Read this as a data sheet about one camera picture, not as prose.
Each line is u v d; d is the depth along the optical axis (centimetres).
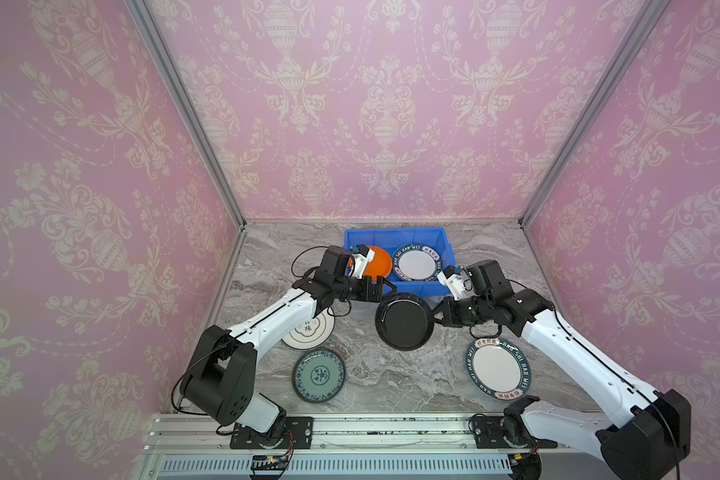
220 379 43
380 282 73
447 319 66
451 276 71
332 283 66
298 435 74
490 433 73
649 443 45
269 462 73
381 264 106
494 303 58
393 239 117
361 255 76
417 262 106
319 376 83
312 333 91
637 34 72
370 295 73
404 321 74
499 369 84
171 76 80
